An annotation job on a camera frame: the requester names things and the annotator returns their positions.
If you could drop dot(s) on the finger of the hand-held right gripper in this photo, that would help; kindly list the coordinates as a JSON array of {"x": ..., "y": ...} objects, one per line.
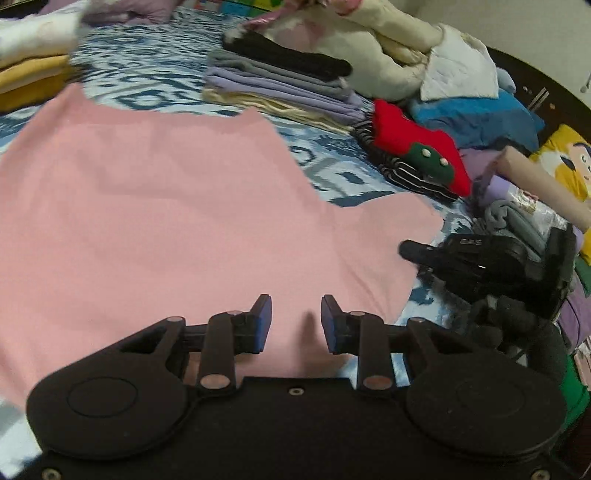
[{"x": 420, "y": 253}]

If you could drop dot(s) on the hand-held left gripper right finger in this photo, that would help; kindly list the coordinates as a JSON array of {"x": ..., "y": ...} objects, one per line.
[{"x": 328, "y": 323}]

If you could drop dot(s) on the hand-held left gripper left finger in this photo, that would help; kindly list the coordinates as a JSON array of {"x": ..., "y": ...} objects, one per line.
[{"x": 264, "y": 323}]

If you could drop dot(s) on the pink rabbit sweatshirt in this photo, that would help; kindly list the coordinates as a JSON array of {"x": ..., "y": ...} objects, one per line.
[{"x": 161, "y": 221}]

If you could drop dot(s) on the person's right hand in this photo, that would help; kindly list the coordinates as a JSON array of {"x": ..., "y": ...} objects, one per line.
[{"x": 517, "y": 323}]

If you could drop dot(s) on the grey fleece garment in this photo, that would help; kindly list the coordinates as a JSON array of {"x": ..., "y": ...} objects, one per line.
[{"x": 512, "y": 221}]

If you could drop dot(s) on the lavender packaged bedding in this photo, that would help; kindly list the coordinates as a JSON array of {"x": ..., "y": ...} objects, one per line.
[{"x": 505, "y": 194}]

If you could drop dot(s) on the black white striped garment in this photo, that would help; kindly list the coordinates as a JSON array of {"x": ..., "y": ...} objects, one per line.
[{"x": 406, "y": 177}]

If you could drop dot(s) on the beige rolled blanket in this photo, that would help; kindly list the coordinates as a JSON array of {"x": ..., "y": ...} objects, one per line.
[{"x": 535, "y": 180}]

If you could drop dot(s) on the red green sweater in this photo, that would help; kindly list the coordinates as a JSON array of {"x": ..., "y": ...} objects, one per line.
[{"x": 415, "y": 138}]

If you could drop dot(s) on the yellow cartoon pillow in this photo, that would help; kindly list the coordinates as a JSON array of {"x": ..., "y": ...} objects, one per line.
[{"x": 568, "y": 161}]

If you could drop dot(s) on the dark wooden headboard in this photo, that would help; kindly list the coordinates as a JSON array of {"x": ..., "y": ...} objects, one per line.
[{"x": 545, "y": 87}]

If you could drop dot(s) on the white quilted pad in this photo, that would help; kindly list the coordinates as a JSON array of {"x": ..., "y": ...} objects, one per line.
[{"x": 457, "y": 64}]

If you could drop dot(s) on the lavender folded garment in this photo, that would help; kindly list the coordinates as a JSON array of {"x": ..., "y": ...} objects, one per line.
[{"x": 286, "y": 94}]

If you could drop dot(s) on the cream satin quilt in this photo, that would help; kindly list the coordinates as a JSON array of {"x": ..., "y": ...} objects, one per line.
[{"x": 369, "y": 50}]

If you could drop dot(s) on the cream folded garment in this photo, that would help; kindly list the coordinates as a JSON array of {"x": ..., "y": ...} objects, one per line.
[{"x": 258, "y": 107}]

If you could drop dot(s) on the black folded garment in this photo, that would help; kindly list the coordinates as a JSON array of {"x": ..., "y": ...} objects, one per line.
[{"x": 286, "y": 55}]

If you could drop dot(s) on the grey folded garment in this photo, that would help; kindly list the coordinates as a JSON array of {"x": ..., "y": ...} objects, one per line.
[{"x": 258, "y": 69}]

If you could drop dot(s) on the blue patterned bedspread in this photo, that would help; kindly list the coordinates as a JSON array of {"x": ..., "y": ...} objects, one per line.
[{"x": 152, "y": 78}]

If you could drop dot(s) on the purple floral pillow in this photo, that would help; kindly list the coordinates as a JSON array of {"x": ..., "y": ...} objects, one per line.
[{"x": 134, "y": 11}]

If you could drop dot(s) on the white floral folded garment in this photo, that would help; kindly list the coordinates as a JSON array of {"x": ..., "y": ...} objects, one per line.
[{"x": 37, "y": 32}]

